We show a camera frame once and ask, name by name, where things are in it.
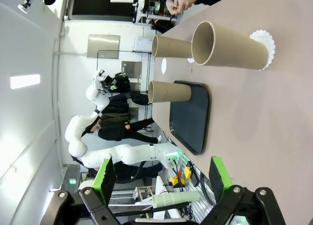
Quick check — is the small grey wall panel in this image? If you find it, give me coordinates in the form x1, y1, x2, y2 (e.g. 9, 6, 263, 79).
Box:
121, 61, 142, 79

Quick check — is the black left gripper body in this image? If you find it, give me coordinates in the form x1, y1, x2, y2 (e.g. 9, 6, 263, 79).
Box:
102, 74, 117, 91

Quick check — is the black plastic tray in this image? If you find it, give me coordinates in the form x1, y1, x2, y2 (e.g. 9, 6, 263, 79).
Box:
169, 80, 211, 156

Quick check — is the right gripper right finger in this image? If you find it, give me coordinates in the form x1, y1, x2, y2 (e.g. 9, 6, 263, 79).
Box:
200, 156, 287, 225

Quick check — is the standing person in black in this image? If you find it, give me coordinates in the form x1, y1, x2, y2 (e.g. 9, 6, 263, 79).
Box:
101, 91, 150, 118

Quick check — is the person's right hand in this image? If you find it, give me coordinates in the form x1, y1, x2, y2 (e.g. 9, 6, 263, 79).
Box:
165, 0, 182, 16

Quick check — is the pale green cup stack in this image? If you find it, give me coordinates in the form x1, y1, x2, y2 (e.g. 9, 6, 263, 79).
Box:
152, 191, 201, 208

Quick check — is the person's left hand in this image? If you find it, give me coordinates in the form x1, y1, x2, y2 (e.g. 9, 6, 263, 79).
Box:
174, 0, 197, 12

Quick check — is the thick black cable loop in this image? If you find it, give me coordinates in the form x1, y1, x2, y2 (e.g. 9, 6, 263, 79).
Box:
199, 172, 216, 206

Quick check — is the bending person in black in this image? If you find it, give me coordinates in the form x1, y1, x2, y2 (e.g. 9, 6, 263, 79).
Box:
89, 117, 162, 144

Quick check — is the rectangular ceiling light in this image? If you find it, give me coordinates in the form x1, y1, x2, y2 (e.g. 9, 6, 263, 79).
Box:
10, 74, 41, 90

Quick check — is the tan tall cup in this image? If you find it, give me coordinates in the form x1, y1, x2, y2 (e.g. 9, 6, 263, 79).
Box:
191, 21, 269, 71
148, 80, 192, 104
151, 34, 194, 58

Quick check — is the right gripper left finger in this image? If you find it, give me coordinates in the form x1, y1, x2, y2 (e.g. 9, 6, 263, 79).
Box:
50, 157, 123, 225

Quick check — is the ceiling mounted camera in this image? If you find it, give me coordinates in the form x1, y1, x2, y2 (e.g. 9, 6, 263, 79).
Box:
17, 0, 37, 15

